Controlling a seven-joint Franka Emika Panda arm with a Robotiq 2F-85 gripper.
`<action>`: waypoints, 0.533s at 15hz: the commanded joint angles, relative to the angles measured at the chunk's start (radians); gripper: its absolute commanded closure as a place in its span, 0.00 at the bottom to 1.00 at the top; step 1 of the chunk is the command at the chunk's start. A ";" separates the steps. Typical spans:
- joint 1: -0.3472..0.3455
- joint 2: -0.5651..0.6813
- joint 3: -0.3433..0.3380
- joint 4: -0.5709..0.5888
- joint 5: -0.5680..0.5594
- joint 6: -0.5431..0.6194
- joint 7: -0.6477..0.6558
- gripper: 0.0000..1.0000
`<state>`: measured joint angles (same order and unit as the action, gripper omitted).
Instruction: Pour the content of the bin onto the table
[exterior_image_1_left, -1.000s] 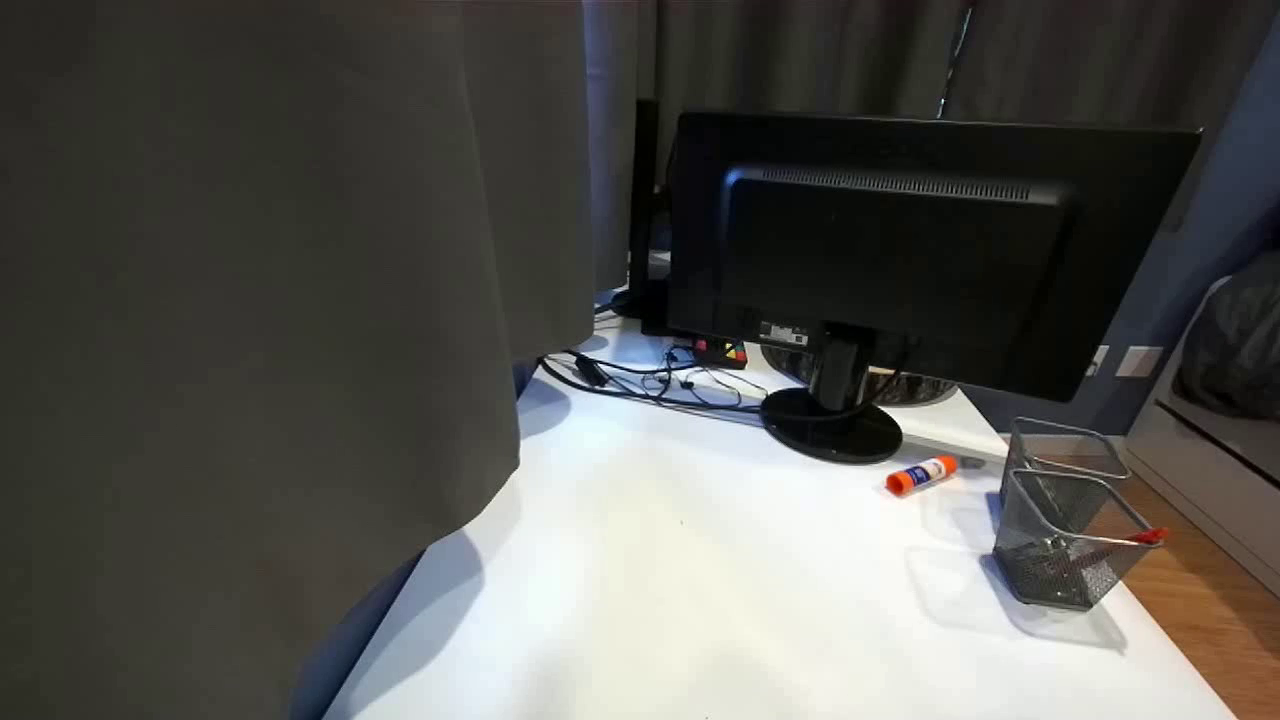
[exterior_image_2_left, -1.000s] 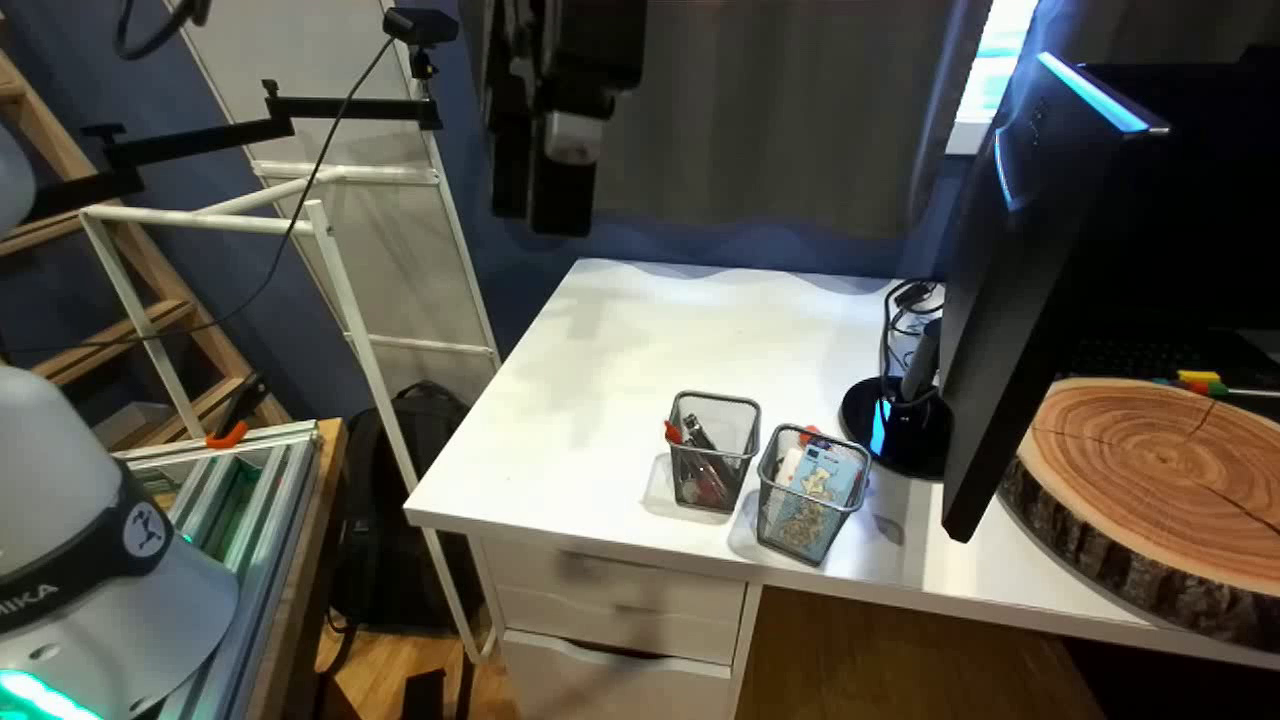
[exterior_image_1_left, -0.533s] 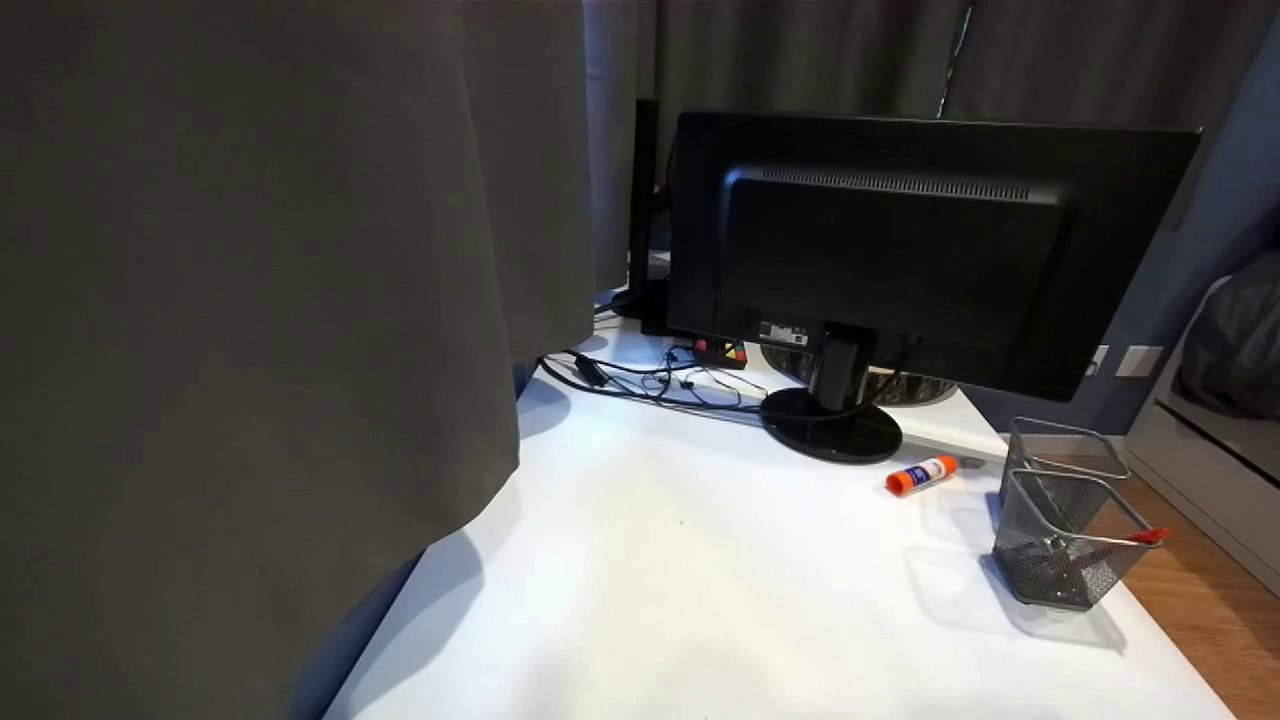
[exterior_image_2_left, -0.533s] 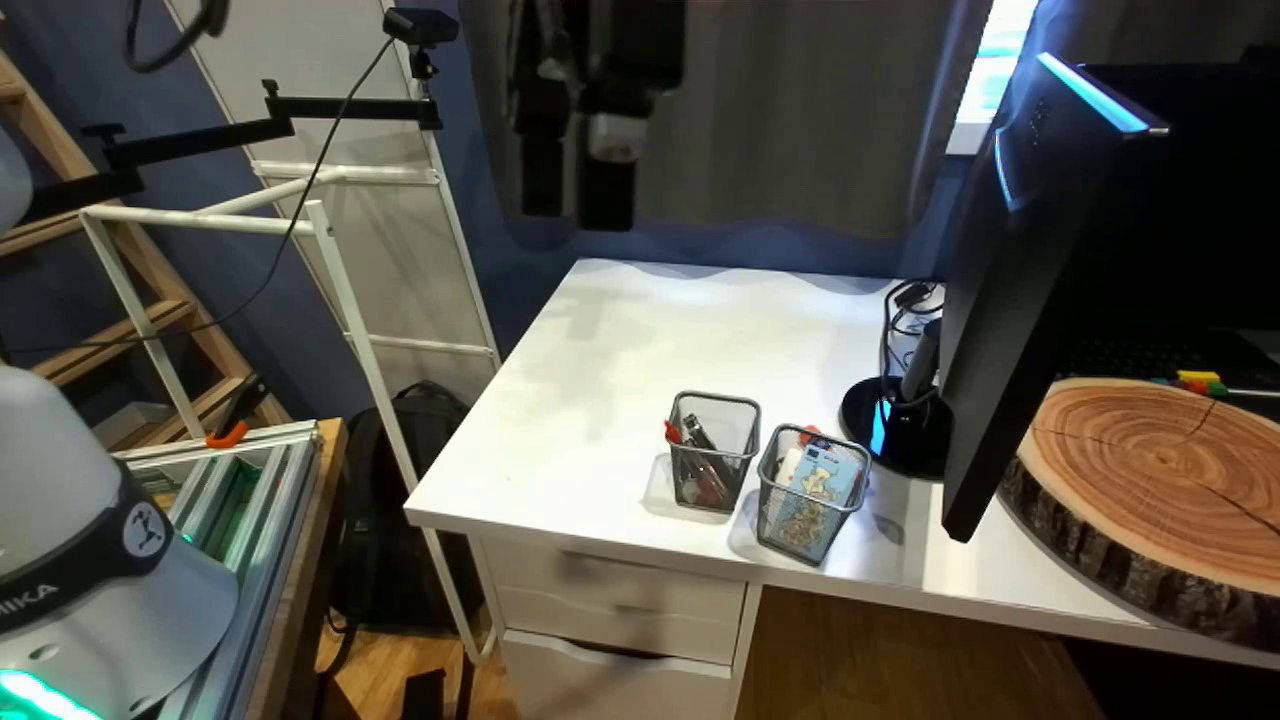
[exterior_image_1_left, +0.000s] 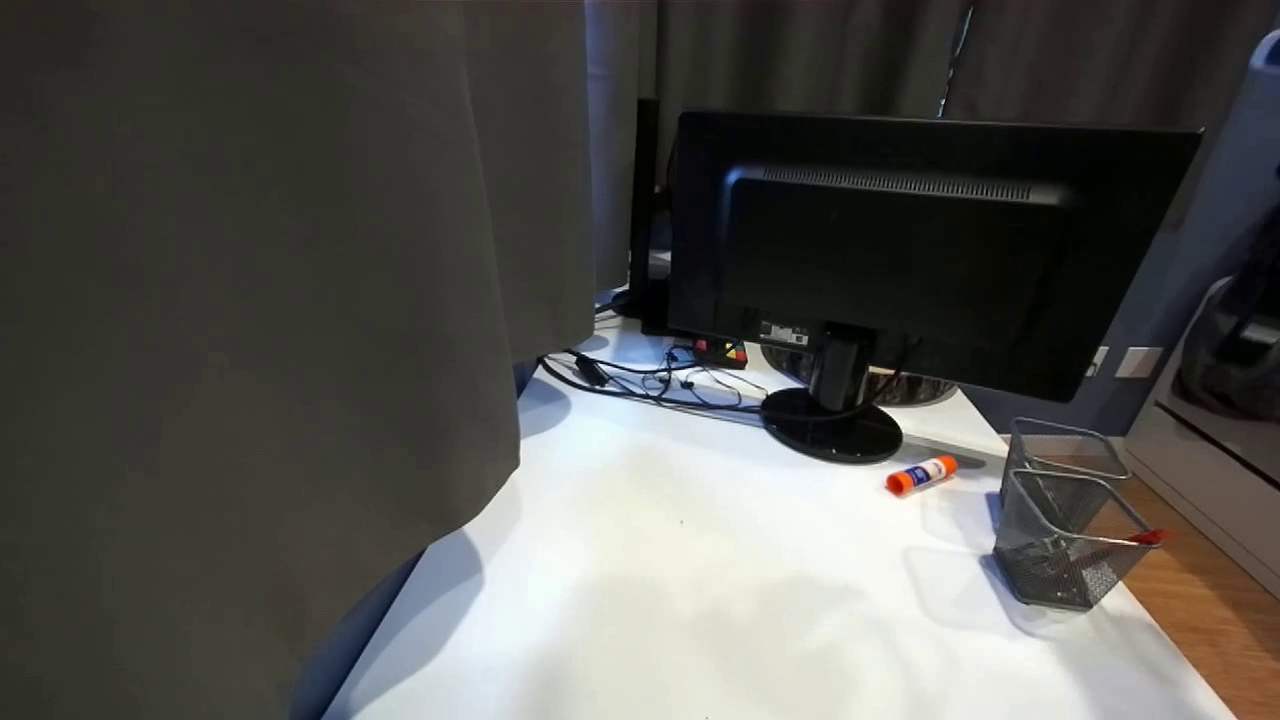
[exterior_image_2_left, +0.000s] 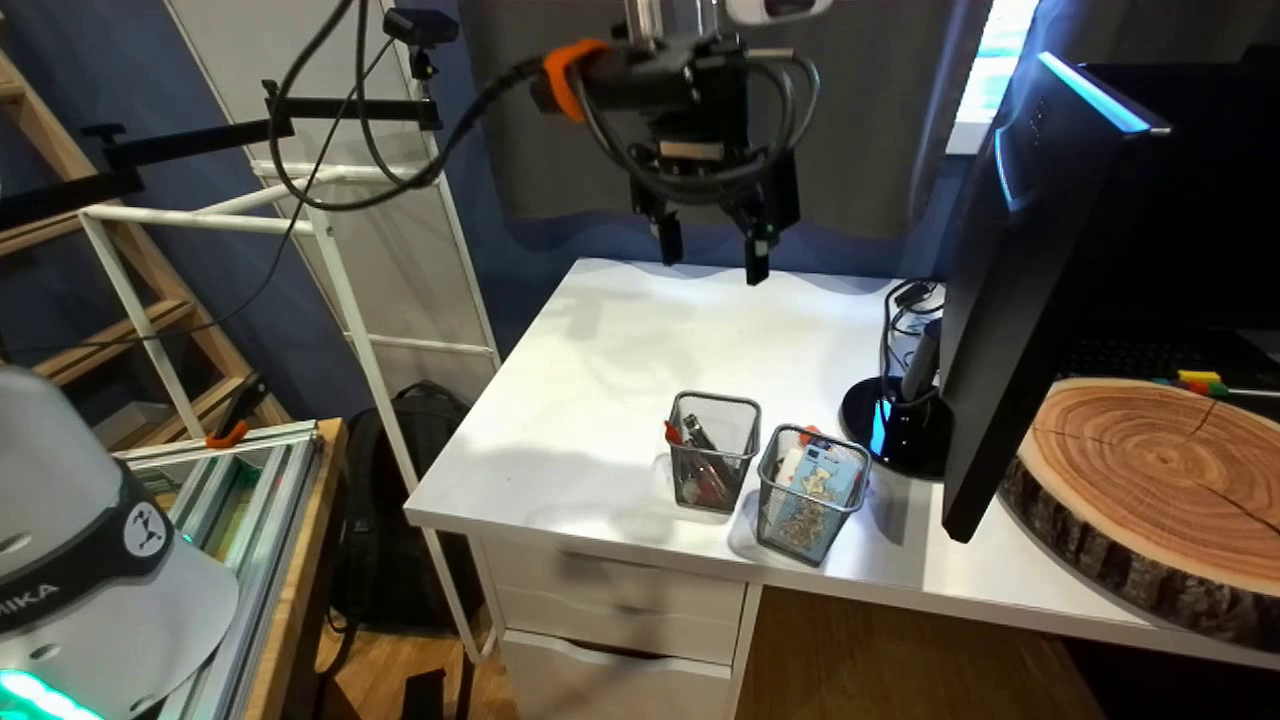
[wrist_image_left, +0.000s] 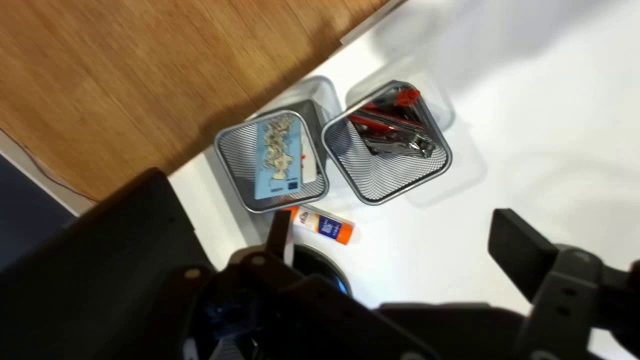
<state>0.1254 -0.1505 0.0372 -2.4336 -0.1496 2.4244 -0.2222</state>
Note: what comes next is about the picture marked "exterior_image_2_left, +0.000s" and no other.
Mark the orange cable clip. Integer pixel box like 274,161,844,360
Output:
536,35,611,123

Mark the glass table with wood frame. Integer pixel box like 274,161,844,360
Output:
113,416,351,720

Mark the white metal rack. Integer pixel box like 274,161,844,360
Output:
77,163,504,656

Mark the dark mesh bin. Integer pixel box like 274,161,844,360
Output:
660,386,764,517

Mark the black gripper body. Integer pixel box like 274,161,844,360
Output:
630,35,806,227

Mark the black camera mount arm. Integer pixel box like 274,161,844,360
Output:
0,80,445,232

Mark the black round monitor stand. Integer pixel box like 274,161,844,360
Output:
837,372,956,482

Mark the black computer monitor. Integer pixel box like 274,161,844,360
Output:
935,44,1280,548

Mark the white desk drawer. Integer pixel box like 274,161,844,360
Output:
495,628,742,720
472,537,751,669

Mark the black webcam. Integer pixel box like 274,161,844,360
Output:
379,3,463,54

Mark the orange black clamp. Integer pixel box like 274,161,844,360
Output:
204,375,274,450

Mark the grey curtain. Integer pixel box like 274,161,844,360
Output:
456,0,997,246

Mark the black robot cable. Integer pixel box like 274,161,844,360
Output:
264,0,563,214

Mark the round wood slab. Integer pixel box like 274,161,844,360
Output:
997,375,1280,656

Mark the wooden ladder shelf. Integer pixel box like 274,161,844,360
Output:
0,44,293,450

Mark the mesh bin with cards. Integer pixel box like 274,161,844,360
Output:
751,419,875,573

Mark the blue card pack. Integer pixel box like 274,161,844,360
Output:
773,440,863,521

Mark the bright window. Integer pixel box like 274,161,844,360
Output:
945,0,1044,161

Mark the black backpack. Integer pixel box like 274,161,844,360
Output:
326,378,468,630

